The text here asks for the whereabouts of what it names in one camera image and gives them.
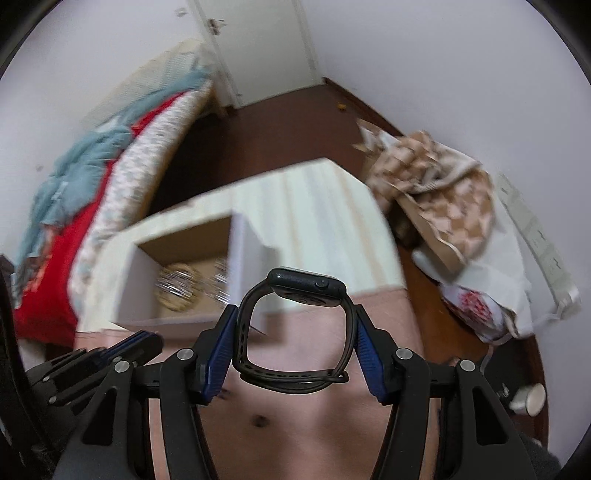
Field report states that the wooden bead bracelet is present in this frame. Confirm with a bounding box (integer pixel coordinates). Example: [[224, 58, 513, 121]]
[[154, 263, 205, 312]]

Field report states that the silver link necklace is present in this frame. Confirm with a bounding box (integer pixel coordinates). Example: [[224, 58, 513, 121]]
[[202, 257, 230, 305]]

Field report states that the black smart watch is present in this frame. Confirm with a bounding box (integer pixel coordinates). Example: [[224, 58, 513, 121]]
[[232, 268, 358, 395]]

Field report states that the white cup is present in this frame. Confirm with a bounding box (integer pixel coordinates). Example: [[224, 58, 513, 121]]
[[509, 383, 547, 417]]

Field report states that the red blanket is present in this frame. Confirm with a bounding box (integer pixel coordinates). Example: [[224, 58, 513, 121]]
[[12, 91, 187, 347]]

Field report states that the white printed plastic bag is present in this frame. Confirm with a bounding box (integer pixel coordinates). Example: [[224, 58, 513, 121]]
[[412, 197, 534, 345]]

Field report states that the white power strip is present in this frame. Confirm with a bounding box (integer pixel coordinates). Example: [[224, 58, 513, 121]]
[[495, 173, 580, 319]]

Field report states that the white cardboard box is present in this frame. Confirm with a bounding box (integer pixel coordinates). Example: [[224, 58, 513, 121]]
[[78, 210, 279, 340]]

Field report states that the teal blue quilt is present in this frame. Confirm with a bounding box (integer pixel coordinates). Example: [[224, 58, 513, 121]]
[[15, 67, 211, 279]]

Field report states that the brown checkered fabric bag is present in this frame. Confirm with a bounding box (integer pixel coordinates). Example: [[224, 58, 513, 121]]
[[355, 119, 495, 274]]

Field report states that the checkered beige mattress pad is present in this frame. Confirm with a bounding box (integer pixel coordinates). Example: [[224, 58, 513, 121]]
[[67, 80, 213, 316]]

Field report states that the pink striped table cloth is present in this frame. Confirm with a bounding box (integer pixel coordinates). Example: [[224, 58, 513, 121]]
[[73, 157, 440, 480]]

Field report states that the white door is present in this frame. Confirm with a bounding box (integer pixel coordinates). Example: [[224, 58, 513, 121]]
[[188, 0, 322, 108]]

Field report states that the white charger with cable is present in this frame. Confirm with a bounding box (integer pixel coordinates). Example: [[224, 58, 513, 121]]
[[479, 299, 571, 374]]

